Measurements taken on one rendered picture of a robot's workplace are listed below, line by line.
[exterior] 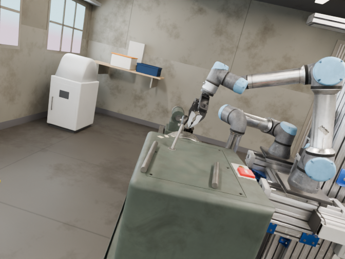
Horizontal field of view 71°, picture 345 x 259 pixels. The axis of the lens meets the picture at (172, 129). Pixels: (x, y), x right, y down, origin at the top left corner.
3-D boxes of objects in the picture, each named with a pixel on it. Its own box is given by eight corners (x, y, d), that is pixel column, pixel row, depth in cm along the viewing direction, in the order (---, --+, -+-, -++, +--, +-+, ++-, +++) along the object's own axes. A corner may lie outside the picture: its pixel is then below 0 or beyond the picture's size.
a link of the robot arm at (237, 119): (256, 115, 149) (231, 185, 162) (245, 110, 159) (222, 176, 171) (242, 112, 144) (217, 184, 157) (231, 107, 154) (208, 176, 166)
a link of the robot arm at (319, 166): (329, 174, 117) (341, 57, 108) (336, 186, 104) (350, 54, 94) (301, 171, 122) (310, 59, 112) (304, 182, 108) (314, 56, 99)
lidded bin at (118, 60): (136, 70, 530) (138, 58, 523) (130, 70, 493) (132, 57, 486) (116, 65, 535) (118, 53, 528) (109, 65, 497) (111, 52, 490)
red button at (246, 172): (253, 180, 98) (255, 176, 97) (240, 177, 98) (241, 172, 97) (249, 173, 104) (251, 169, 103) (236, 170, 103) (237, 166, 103)
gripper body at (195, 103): (202, 113, 133) (212, 93, 130) (204, 116, 125) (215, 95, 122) (190, 107, 132) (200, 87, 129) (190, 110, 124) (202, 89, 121)
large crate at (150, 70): (160, 76, 522) (162, 68, 517) (156, 77, 489) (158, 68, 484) (139, 71, 527) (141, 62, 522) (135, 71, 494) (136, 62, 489)
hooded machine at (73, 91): (76, 134, 426) (86, 59, 390) (44, 126, 430) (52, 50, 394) (93, 126, 491) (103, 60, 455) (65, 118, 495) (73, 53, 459)
